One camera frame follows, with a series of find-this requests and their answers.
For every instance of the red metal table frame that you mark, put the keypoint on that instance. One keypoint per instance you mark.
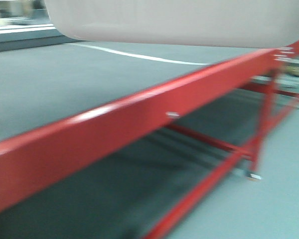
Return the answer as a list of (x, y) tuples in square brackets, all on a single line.
[(109, 157)]

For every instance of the white lidded plastic bin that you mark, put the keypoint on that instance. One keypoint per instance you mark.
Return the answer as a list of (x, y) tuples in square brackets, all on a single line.
[(225, 23)]

